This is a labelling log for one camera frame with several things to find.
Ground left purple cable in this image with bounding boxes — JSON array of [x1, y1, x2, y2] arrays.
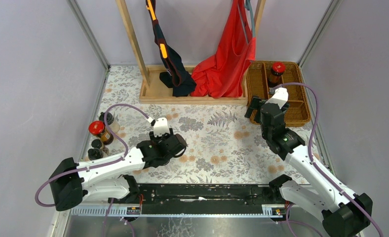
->
[[34, 103, 153, 208]]

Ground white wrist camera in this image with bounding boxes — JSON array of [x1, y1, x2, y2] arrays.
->
[[147, 117, 171, 138], [267, 87, 289, 109]]

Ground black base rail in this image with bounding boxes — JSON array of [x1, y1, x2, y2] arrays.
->
[[113, 174, 292, 216]]

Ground dark navy garment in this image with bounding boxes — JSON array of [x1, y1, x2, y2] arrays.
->
[[145, 0, 197, 97]]

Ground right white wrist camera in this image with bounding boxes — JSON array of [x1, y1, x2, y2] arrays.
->
[[267, 87, 289, 109]]

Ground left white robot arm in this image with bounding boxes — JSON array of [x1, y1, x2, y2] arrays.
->
[[49, 133, 187, 211]]

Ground red lid jar at left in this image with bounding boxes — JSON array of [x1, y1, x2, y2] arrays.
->
[[88, 120, 114, 145]]

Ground red lid sauce jar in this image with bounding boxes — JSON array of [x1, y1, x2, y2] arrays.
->
[[268, 62, 286, 87]]

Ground wooden rack frame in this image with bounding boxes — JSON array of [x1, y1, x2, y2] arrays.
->
[[117, 0, 265, 106]]

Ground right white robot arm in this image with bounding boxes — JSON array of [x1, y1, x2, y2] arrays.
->
[[245, 96, 373, 237]]

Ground floral table mat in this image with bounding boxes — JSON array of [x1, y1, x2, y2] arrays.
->
[[82, 65, 328, 185]]

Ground wicker divided tray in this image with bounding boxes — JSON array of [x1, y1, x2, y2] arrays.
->
[[246, 61, 311, 127]]

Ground red apron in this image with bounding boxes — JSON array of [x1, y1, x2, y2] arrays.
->
[[190, 0, 256, 98]]

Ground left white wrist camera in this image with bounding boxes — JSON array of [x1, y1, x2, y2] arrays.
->
[[147, 117, 171, 138]]

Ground grey clothes hanger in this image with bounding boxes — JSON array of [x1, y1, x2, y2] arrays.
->
[[236, 0, 256, 43]]

